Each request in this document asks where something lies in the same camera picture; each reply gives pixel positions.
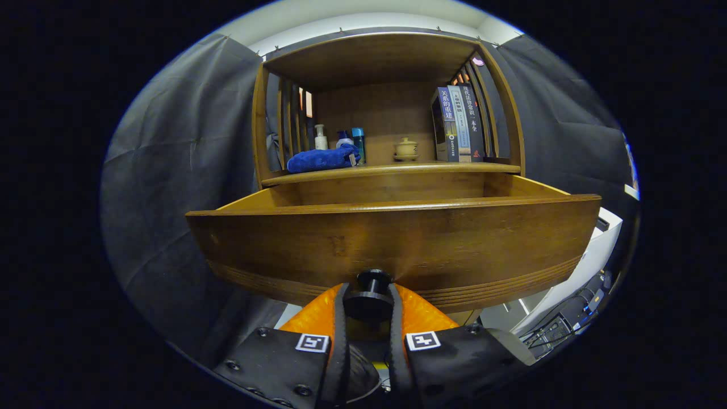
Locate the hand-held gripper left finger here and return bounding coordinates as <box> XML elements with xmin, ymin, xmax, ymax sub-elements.
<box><xmin>213</xmin><ymin>282</ymin><xmax>351</xmax><ymax>409</ymax></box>

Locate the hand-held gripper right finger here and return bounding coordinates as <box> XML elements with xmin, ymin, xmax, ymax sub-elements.
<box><xmin>388</xmin><ymin>282</ymin><xmax>536</xmax><ymax>409</ymax></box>

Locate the wooden drawer with black knob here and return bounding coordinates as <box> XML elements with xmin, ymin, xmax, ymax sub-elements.
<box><xmin>186</xmin><ymin>170</ymin><xmax>603</xmax><ymax>322</ymax></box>

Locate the wooden countertop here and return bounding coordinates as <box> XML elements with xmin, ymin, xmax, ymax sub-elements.
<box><xmin>261</xmin><ymin>149</ymin><xmax>521</xmax><ymax>187</ymax></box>

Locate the wooden cabinet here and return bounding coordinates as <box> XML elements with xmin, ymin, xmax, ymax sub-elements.
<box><xmin>252</xmin><ymin>31</ymin><xmax>526</xmax><ymax>189</ymax></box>

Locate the blue towel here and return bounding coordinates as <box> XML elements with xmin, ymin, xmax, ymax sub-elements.
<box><xmin>286</xmin><ymin>143</ymin><xmax>362</xmax><ymax>174</ymax></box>

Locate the beige lidded teacup with saucer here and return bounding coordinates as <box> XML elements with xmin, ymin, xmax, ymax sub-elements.
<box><xmin>393</xmin><ymin>136</ymin><xmax>420</xmax><ymax>162</ymax></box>

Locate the pale spine book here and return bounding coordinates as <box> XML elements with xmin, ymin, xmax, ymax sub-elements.
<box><xmin>448</xmin><ymin>85</ymin><xmax>472</xmax><ymax>164</ymax></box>

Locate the black spine book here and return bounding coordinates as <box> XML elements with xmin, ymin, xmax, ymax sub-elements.
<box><xmin>459</xmin><ymin>83</ymin><xmax>486</xmax><ymax>162</ymax></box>

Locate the black backdrop cloth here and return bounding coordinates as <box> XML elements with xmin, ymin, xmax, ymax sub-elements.
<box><xmin>101</xmin><ymin>26</ymin><xmax>640</xmax><ymax>364</ymax></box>

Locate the black cable bundle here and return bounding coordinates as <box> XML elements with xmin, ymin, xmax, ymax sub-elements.
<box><xmin>520</xmin><ymin>270</ymin><xmax>617</xmax><ymax>358</ymax></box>

